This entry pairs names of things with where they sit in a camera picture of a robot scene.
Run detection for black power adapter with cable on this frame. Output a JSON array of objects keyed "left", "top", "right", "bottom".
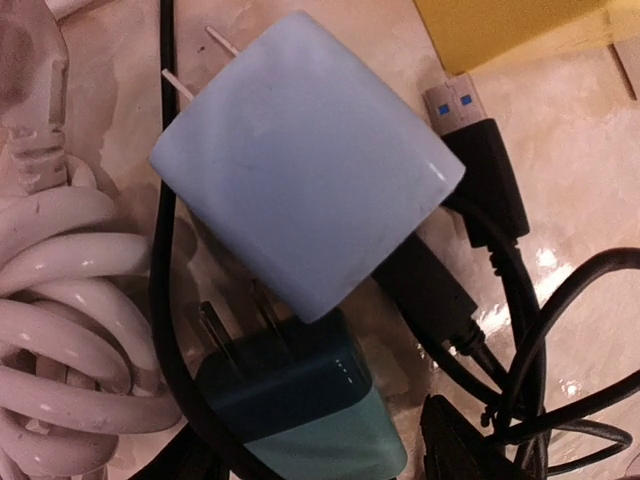
[{"left": 149, "top": 183, "right": 273, "bottom": 479}]

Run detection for black USB cable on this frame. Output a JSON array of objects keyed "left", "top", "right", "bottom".
[{"left": 372, "top": 72, "right": 640, "bottom": 480}]

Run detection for light blue plug adapter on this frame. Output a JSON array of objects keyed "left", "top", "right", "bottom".
[{"left": 150, "top": 11, "right": 465, "bottom": 323}]

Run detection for white coiled power cords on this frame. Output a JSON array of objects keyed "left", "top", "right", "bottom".
[{"left": 0, "top": 0, "right": 184, "bottom": 480}]

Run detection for teal plug adapter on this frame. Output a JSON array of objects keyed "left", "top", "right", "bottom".
[{"left": 195, "top": 289, "right": 407, "bottom": 479}]

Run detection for yellow cube socket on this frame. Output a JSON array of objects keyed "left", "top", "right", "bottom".
[{"left": 415, "top": 1, "right": 639, "bottom": 99}]

